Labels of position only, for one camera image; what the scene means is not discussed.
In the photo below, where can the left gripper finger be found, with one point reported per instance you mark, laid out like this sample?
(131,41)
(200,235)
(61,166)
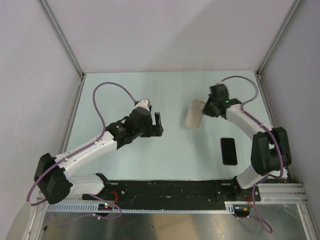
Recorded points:
(158,122)
(156,130)

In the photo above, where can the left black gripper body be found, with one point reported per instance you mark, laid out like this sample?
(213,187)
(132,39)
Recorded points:
(145,131)

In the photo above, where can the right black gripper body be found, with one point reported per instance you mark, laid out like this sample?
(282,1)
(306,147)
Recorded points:
(209,108)

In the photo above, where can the beige phone case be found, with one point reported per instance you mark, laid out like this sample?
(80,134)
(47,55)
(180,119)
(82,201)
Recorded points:
(195,114)

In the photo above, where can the black phone pink edge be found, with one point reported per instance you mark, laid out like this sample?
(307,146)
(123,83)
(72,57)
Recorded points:
(228,151)

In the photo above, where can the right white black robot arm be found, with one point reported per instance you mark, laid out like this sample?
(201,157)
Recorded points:
(270,150)

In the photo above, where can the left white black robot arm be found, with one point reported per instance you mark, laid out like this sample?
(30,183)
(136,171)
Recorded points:
(55,175)

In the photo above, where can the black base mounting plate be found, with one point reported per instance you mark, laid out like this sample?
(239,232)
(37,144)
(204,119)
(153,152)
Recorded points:
(220,190)

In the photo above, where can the left controller board with LEDs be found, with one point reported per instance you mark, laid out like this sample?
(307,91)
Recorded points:
(106,206)

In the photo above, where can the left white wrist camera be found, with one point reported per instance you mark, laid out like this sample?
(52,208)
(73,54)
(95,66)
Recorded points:
(143,103)

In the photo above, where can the right aluminium side rail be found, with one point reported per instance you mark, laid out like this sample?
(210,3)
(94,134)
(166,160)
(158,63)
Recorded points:
(289,178)

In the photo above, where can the aluminium side rail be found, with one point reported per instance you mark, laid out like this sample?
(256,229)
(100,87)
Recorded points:
(289,178)
(71,116)

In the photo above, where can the left aluminium side rail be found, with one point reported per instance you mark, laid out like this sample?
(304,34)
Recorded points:
(71,116)

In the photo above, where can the white slotted cable duct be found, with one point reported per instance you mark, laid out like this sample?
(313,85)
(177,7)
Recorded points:
(92,207)

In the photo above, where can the right controller board with wires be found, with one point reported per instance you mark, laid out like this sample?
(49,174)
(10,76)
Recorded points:
(242,211)

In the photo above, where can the right aluminium corner post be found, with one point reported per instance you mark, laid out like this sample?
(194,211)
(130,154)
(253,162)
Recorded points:
(280,34)

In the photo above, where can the aluminium corner post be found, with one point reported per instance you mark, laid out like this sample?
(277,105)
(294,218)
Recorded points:
(280,34)
(49,14)

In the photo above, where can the left aluminium corner post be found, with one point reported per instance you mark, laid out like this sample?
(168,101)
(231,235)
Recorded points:
(49,14)

